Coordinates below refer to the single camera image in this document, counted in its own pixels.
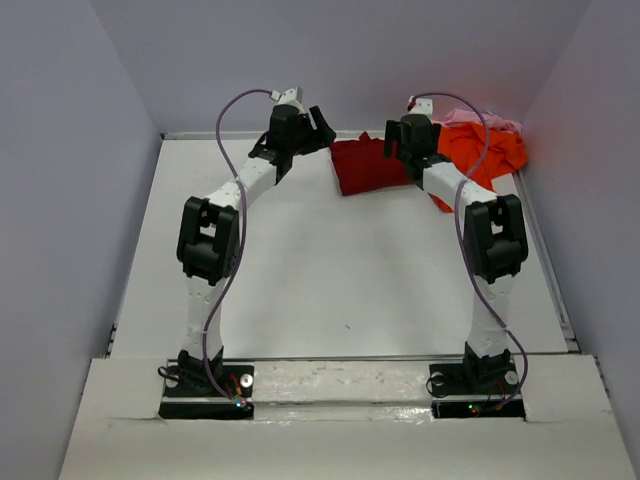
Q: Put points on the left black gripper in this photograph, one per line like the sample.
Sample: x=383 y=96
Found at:
x=321 y=138

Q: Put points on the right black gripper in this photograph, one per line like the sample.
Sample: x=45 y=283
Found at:
x=393 y=134

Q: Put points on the dark red t shirt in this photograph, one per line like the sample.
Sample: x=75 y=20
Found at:
x=361 y=167

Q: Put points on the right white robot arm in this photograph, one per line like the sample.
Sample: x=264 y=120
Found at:
x=490 y=228

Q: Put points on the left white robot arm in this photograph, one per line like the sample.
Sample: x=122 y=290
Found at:
x=209 y=244

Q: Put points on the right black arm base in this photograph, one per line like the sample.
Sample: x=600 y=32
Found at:
x=475 y=387

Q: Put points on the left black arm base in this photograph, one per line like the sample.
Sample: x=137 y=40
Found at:
x=188 y=393

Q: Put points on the orange t shirt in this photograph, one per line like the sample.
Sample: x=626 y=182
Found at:
x=463 y=145

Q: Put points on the pink t shirt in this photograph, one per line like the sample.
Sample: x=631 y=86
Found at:
x=459 y=116

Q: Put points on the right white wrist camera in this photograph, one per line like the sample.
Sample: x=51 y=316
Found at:
x=420 y=105

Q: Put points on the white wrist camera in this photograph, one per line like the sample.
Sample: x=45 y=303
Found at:
x=292 y=97
x=420 y=105

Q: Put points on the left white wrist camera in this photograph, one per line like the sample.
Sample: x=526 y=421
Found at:
x=292 y=97

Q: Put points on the aluminium table edge rail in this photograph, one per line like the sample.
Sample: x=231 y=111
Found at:
x=253 y=135

